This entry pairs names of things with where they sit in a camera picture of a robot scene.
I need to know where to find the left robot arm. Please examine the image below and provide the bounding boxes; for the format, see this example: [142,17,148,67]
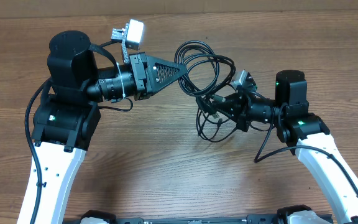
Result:
[18,29,186,223]

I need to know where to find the camera cable black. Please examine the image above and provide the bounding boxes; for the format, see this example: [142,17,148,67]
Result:
[247,90,358,224]
[18,40,116,223]

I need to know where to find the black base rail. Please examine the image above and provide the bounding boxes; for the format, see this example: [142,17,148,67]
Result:
[62,205,334,224]

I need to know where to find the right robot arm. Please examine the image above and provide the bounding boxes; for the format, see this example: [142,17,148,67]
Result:
[210,70,358,223]

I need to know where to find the right camera cable black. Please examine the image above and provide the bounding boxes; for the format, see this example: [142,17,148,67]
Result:
[247,90,358,224]

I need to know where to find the left camera cable black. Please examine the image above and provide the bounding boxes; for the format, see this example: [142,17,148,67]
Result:
[18,40,116,223]

